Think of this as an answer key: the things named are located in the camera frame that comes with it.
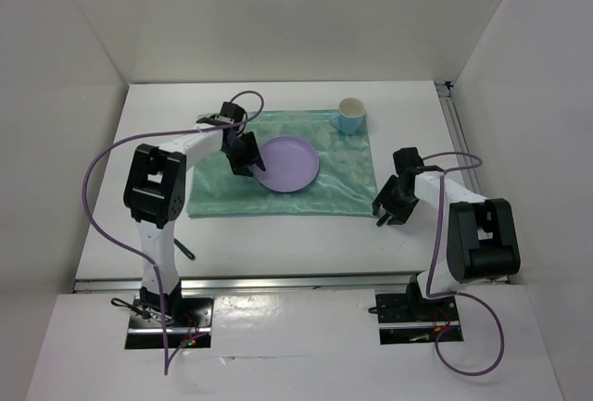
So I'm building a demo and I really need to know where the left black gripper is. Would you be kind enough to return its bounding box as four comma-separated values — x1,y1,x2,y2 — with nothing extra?
221,131,265,178

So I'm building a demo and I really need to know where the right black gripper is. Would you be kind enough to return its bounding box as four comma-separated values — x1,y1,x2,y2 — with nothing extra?
372,174,421,226

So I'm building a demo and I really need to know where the purple plastic plate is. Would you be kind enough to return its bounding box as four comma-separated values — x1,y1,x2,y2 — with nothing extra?
253,136,320,193

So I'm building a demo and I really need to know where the green patterned cloth placemat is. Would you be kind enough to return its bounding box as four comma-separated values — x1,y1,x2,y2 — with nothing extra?
185,109,377,219

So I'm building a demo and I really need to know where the blue and white mug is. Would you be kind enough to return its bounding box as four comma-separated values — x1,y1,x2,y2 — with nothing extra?
329,98,366,135

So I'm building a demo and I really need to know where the gold fork dark handle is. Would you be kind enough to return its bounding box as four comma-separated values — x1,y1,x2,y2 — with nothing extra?
174,239,196,261

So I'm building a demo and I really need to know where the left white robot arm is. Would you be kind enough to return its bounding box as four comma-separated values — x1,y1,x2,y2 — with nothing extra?
123,102,265,326

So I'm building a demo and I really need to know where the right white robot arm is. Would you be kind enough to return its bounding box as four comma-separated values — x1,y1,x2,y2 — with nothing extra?
372,147,521,320

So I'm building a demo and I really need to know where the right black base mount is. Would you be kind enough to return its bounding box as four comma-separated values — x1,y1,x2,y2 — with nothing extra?
367,294,460,323

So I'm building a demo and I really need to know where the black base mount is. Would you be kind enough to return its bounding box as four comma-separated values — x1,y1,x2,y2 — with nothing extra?
110,297,214,328
367,294,460,323

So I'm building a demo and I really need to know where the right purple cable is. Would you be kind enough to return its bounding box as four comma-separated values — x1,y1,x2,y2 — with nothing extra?
416,151,506,377

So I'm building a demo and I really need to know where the purple cable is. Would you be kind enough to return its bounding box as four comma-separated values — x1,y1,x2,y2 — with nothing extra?
416,151,506,377
82,90,266,377

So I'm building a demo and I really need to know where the front aluminium rail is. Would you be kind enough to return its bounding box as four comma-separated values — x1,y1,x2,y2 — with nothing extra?
73,272,415,294

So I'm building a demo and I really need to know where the aluminium rail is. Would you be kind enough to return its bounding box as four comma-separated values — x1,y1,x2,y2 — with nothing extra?
435,81,486,195
73,272,415,294

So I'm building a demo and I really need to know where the right aluminium rail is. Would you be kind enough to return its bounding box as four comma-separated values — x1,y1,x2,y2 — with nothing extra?
435,81,486,195

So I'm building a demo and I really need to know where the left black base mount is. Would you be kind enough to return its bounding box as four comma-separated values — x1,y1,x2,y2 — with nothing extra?
110,297,214,328

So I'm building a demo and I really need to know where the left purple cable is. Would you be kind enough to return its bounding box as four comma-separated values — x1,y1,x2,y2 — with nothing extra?
82,90,266,377

